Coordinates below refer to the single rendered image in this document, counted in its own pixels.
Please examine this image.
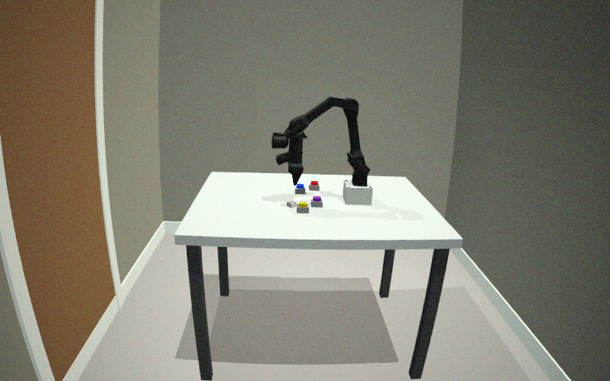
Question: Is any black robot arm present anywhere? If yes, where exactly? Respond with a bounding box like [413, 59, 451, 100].
[272, 97, 370, 187]

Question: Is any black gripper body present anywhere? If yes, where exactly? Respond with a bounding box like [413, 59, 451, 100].
[288, 148, 303, 172]

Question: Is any yellow button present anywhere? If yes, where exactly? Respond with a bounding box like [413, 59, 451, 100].
[297, 202, 309, 214]

